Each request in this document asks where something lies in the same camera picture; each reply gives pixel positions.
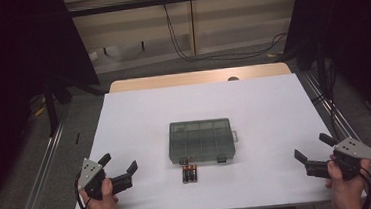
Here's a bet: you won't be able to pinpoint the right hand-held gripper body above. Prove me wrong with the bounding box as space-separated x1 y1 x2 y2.
302 134 371 185

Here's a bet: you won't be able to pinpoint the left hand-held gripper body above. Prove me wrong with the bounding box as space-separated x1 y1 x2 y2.
74 154 136 203

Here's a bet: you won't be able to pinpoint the black and copper battery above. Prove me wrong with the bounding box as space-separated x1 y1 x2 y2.
191 164 200 184
186 164 195 185
181 165 190 185

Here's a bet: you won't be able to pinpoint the grey transparent compartment box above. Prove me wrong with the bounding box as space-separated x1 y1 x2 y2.
166 116 241 169

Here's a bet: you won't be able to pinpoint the person's right hand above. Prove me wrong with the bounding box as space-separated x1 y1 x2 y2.
322 158 371 209

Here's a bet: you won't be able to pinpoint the large black curtain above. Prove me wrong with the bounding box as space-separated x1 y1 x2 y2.
0 0 111 209
280 0 371 142

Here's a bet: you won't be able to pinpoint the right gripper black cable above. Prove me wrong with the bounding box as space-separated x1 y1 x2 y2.
357 165 371 209

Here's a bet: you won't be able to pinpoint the long black floor cables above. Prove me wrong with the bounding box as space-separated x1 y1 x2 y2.
163 0 290 67

